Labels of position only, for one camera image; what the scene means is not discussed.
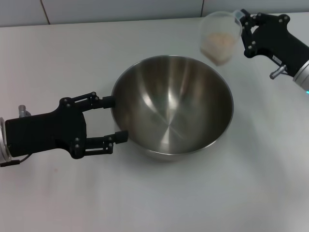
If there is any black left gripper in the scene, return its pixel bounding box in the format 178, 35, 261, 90
5, 91, 116, 160

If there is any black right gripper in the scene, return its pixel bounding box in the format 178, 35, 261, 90
240, 9, 309, 76

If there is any clear plastic measuring cup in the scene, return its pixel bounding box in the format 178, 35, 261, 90
199, 10, 245, 67

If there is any white uncooked rice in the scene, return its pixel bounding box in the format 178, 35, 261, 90
201, 32, 236, 66

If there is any stainless steel mixing bowl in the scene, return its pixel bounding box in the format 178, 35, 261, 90
110, 55, 234, 162

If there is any silver right wrist cable plug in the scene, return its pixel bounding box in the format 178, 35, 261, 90
269, 64, 288, 79

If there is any silver wrist cable plug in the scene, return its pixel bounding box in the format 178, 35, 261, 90
18, 104, 31, 118
269, 64, 288, 79

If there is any silver left wrist cable plug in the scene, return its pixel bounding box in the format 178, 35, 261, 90
18, 104, 31, 118

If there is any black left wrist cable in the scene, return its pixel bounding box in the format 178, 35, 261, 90
0, 154, 31, 168

